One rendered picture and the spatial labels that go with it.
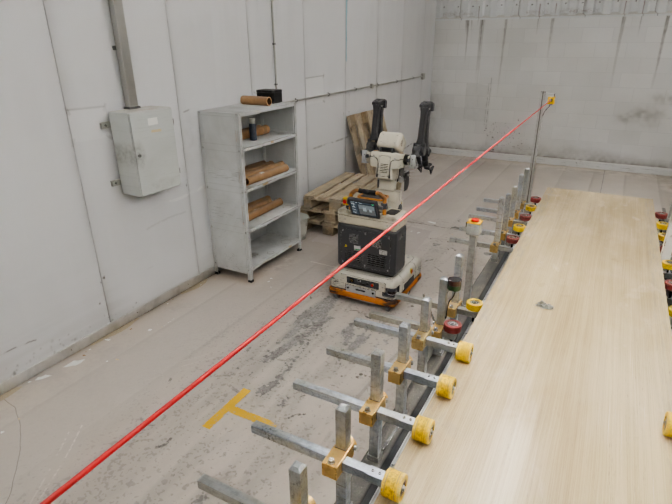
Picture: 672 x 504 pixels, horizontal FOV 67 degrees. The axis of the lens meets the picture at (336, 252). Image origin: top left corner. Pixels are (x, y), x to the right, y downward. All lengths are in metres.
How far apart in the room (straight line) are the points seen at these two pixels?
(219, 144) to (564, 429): 3.54
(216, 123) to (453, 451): 3.48
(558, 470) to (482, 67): 8.74
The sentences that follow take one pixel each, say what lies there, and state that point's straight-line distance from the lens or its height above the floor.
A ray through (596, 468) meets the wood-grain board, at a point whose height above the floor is 0.90.
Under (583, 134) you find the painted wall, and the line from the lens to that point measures 9.86.
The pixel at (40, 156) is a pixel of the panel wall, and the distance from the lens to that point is 3.78.
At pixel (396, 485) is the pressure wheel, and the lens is 1.55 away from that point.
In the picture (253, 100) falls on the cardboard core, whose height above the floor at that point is 1.60.
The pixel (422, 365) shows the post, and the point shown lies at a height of 0.80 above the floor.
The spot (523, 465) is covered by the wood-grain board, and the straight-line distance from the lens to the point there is 1.78.
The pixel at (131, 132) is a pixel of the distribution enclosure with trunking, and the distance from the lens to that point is 3.89.
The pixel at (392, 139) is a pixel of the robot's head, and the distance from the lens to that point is 4.32.
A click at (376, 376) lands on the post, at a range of 1.74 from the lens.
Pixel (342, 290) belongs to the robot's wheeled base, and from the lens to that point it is 4.37.
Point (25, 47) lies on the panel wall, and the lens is 3.75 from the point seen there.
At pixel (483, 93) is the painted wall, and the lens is 10.02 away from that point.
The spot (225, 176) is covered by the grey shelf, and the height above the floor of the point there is 1.00.
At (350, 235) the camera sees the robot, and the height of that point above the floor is 0.60.
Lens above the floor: 2.11
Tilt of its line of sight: 23 degrees down
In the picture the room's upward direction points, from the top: straight up
